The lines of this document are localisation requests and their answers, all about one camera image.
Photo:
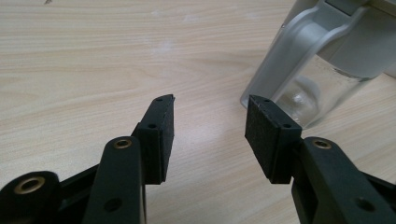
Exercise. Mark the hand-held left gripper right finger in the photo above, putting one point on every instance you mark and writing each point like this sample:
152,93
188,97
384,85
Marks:
267,137

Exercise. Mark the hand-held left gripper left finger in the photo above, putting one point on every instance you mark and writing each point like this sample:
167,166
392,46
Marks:
155,140

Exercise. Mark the clear jar with grey lid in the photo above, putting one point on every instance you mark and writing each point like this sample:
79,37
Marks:
311,37

